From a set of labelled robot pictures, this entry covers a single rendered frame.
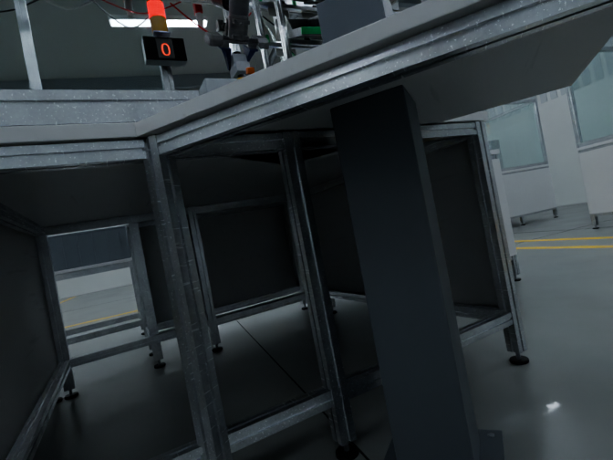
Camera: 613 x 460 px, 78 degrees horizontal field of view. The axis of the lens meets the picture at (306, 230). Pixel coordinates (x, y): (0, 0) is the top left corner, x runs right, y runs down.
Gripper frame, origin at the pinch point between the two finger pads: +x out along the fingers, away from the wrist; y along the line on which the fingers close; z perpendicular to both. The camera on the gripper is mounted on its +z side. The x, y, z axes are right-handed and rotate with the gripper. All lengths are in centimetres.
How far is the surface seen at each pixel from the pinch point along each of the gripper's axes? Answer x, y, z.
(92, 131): 5, 43, -39
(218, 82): -2.6, 16.2, -31.7
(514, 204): 236, -526, 145
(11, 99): 3, 56, -27
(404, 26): -23, 3, -73
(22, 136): 5, 55, -39
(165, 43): -0.7, 18.5, 12.0
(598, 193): 125, -417, 23
